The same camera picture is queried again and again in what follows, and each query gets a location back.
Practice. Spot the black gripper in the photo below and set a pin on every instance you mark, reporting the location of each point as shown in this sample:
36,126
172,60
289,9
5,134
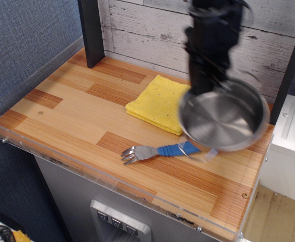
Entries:
209,41

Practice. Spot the small steel pot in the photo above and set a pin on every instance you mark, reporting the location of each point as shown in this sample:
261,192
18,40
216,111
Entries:
231,117

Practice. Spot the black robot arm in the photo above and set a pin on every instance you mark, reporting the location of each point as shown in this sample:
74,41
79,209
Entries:
221,7

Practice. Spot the yellow folded cloth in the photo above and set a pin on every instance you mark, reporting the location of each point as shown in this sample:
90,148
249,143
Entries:
158,104

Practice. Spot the clear acrylic guard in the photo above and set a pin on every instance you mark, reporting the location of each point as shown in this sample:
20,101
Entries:
75,122

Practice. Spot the white toy sink unit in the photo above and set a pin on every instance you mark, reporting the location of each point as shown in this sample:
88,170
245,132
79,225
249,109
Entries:
278,170

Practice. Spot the silver dispenser button panel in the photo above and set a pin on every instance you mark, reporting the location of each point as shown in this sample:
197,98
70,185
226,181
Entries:
113,225

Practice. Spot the grey toy fridge cabinet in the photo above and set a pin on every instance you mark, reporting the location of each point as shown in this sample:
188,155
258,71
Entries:
151,201

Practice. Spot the yellow tape piece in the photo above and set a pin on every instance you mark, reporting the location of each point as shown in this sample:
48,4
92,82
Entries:
20,236

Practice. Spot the black right post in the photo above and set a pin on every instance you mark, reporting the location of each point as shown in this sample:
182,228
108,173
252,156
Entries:
285,26

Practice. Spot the black post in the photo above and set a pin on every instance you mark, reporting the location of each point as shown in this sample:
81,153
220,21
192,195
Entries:
285,26
92,32

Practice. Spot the blue handled metal fork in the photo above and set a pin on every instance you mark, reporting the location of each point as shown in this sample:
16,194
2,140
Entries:
139,153

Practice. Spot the black left post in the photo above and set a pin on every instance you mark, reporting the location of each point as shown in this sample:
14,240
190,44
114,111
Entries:
92,32

